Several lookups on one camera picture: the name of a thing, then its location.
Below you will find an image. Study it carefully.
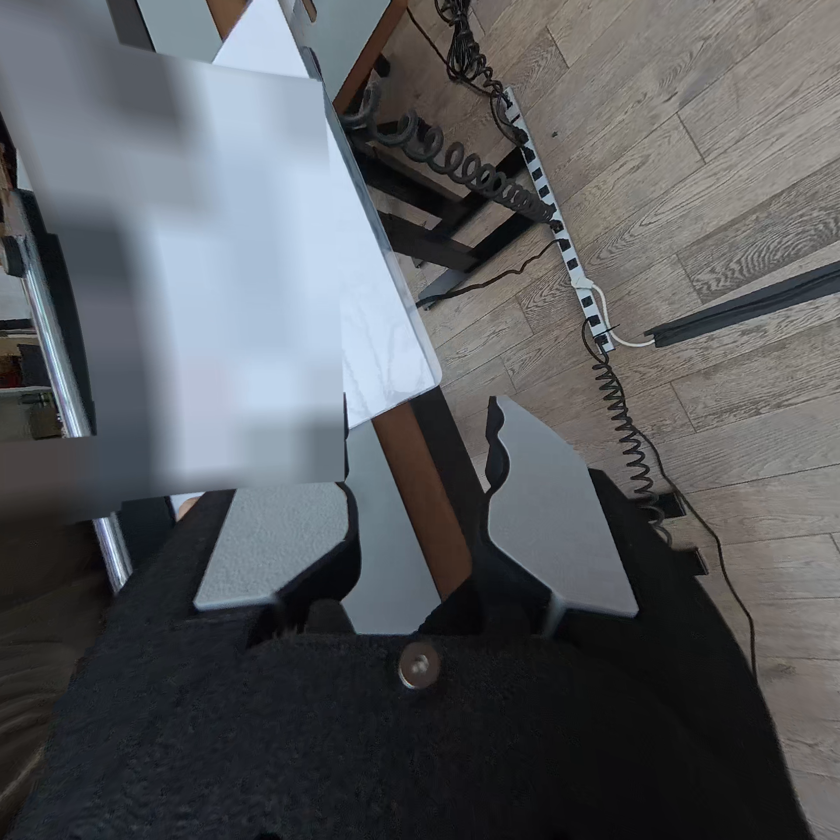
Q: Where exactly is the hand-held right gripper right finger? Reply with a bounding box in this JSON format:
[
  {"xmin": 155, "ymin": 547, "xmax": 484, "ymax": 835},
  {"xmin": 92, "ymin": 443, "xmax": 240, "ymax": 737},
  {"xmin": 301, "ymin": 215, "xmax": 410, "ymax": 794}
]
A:
[{"xmin": 479, "ymin": 395, "xmax": 639, "ymax": 637}]

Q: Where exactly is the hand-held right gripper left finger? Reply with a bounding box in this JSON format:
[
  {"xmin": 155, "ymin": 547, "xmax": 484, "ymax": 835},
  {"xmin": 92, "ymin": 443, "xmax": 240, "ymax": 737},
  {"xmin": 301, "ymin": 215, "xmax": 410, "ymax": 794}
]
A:
[{"xmin": 193, "ymin": 482, "xmax": 362, "ymax": 611}]

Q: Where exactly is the grey neighbouring desk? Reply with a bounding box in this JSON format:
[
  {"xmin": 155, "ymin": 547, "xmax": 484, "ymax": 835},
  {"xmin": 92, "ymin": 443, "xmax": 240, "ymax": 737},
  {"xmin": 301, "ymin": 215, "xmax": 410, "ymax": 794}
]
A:
[{"xmin": 279, "ymin": 0, "xmax": 410, "ymax": 114}]

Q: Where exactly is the chrome metal bar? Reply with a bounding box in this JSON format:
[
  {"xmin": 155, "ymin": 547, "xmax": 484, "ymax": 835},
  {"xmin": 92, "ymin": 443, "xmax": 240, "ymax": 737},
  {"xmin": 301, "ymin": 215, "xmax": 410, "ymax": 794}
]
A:
[{"xmin": 10, "ymin": 189, "xmax": 133, "ymax": 595}]

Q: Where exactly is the white power strip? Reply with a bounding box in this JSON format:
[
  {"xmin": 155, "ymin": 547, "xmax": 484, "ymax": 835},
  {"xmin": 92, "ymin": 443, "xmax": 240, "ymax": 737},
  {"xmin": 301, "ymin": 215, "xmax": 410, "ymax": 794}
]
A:
[{"xmin": 502, "ymin": 85, "xmax": 616, "ymax": 354}]

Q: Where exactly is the thin black coiled cable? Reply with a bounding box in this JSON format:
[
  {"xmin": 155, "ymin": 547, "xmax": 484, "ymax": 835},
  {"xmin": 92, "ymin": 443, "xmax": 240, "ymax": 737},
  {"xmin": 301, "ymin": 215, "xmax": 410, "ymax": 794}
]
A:
[{"xmin": 583, "ymin": 320, "xmax": 677, "ymax": 526}]

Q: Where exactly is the white cable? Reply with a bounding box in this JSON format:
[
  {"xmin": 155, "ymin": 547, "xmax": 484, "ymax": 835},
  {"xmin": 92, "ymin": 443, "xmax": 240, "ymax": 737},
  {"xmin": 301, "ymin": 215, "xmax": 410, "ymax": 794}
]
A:
[{"xmin": 572, "ymin": 277, "xmax": 658, "ymax": 349}]

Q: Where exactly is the black floor cable cover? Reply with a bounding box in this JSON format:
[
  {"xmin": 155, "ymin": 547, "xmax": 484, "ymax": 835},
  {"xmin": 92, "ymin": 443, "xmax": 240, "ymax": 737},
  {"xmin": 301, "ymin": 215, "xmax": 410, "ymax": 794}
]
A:
[{"xmin": 645, "ymin": 261, "xmax": 840, "ymax": 349}]

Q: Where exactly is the black desk leg frame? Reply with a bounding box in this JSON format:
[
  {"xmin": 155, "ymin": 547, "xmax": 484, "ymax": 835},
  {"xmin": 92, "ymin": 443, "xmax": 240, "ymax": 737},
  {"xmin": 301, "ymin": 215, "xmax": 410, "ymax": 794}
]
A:
[{"xmin": 351, "ymin": 131, "xmax": 547, "ymax": 311}]

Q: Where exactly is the thick black coiled cable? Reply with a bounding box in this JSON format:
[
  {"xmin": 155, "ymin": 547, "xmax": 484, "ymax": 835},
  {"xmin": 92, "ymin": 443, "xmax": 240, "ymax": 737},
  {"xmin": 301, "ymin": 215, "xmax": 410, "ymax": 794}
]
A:
[{"xmin": 341, "ymin": 88, "xmax": 565, "ymax": 232}]

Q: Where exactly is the bundle of black cables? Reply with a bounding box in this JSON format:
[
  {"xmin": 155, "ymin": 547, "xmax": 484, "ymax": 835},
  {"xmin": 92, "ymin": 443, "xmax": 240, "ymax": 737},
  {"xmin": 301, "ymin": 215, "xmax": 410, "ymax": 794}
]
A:
[{"xmin": 434, "ymin": 0, "xmax": 509, "ymax": 99}]

